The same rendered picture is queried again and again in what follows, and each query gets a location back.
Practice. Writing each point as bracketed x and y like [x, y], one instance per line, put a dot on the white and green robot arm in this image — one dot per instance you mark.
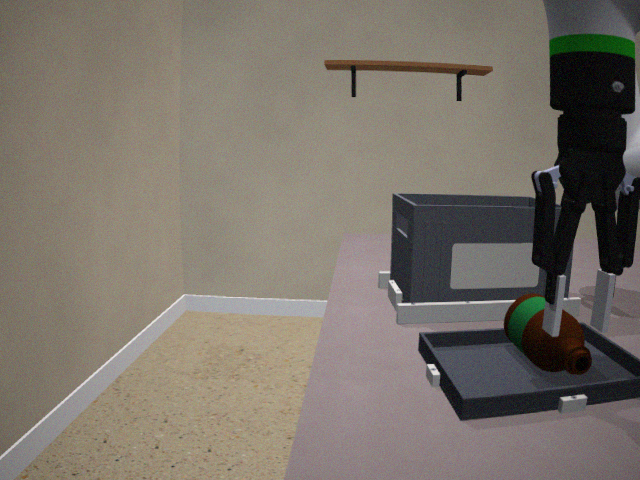
[592, 63]

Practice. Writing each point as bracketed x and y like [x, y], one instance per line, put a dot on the brown bottle with green label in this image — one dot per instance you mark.
[523, 327]

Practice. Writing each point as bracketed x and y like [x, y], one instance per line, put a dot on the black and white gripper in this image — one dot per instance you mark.
[590, 168]

